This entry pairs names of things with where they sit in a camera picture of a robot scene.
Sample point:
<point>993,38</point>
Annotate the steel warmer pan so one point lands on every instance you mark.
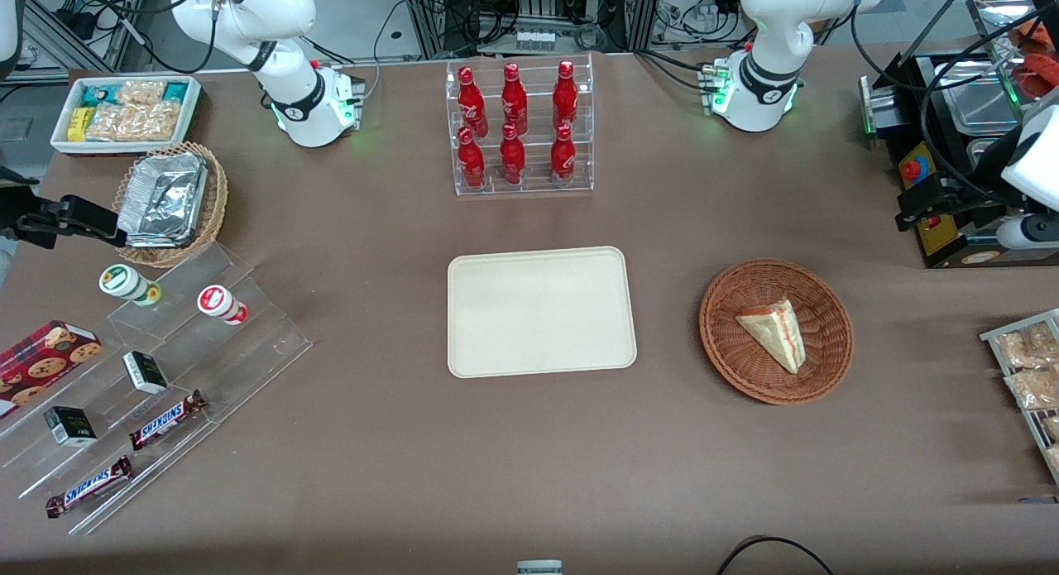
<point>976,103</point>

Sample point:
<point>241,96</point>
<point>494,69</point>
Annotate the green lidded cup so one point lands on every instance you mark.
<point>124,282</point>

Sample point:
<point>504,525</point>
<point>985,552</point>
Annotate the yellow snack pack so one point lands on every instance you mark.
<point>79,124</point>

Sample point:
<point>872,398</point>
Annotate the triangular sandwich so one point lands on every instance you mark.
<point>776,335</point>

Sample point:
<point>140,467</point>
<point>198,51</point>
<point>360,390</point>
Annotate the red cookie box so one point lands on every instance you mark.
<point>41,364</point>

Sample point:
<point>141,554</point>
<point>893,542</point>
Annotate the clear acrylic bottle rack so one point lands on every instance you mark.
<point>534,190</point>

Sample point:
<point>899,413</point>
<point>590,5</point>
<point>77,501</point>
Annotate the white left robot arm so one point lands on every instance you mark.
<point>769,62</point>

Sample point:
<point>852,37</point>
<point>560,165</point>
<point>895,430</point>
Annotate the teal snack pack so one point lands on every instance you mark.
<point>98,93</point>
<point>174,91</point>

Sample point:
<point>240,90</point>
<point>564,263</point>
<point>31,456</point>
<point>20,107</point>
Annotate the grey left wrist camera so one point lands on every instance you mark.
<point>1030,232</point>

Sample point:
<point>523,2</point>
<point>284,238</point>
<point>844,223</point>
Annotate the clear bag of crackers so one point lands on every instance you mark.
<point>1034,389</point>
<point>1026,347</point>

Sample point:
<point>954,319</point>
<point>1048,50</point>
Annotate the small black box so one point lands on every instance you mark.
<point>145,372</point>
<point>70,426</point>

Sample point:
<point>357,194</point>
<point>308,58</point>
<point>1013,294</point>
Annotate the beige plastic tray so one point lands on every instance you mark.
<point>538,310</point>

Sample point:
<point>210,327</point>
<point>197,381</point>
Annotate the white rectangular snack bin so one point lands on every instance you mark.
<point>62,145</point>

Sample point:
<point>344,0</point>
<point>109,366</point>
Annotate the silver metal bracket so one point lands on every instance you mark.
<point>879,103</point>

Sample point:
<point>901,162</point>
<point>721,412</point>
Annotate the snickers chocolate bar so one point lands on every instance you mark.
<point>165,420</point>
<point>89,486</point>

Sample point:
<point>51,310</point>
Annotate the red lidded cup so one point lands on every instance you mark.
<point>218,302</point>

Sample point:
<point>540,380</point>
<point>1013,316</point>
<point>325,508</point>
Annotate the light wicker basket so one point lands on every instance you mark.
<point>217,203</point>

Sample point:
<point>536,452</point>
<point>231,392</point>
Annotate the clear acrylic stepped display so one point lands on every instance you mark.
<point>248,352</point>

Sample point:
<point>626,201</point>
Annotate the round brown wicker basket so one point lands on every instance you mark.
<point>745,372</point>

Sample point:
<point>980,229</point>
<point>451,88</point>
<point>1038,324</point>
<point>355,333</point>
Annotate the red sausage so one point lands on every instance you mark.
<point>1038,79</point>

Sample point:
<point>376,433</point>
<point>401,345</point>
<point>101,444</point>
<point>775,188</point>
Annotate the aluminium foil tray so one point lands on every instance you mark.
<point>161,203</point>

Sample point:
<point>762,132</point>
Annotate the grey metal shelf frame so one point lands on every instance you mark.
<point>83,21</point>

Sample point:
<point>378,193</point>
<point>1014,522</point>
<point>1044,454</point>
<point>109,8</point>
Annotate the red cola bottle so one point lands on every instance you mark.
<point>512,160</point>
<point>471,103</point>
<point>565,98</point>
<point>563,160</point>
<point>471,163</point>
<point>514,102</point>

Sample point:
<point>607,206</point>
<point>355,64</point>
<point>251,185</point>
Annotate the black food warmer machine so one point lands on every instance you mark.
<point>935,244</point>

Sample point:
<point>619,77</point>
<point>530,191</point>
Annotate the aluminium equipment rack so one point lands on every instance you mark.
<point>538,12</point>

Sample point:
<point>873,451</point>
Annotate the red round knob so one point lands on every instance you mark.
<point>912,170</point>

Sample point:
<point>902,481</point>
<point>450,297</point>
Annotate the grey small device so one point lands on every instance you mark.
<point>539,567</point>

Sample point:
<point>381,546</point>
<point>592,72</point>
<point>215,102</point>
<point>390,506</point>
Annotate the large clear bag of nuts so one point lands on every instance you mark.
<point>132,122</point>

